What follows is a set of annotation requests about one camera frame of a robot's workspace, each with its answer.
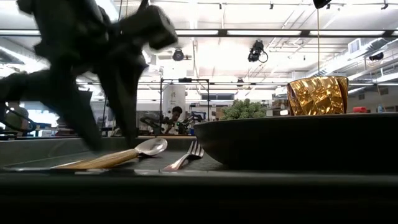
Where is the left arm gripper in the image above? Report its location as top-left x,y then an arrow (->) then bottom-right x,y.
0,27 -> 150,152

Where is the wooden-handled metal spoon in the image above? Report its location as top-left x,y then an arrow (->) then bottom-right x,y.
50,137 -> 169,171

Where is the amber faceted plastic cup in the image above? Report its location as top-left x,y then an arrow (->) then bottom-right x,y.
286,75 -> 349,117

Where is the metal fork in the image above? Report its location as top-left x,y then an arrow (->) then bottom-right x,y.
160,139 -> 206,172

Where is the dark round plate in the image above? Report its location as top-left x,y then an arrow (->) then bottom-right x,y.
192,112 -> 398,174

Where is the person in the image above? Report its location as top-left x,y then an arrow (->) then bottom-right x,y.
164,106 -> 185,135

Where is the round black ceiling fixture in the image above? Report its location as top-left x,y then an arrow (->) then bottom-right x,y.
172,48 -> 185,62

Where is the green potted plant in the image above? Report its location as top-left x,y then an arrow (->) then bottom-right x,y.
220,98 -> 268,121

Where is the black overhead camera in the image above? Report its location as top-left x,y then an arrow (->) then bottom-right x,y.
247,39 -> 269,64

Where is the black background rig frame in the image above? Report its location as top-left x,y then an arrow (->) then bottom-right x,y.
159,77 -> 211,126

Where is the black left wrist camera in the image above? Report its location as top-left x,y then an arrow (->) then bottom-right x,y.
119,4 -> 179,51

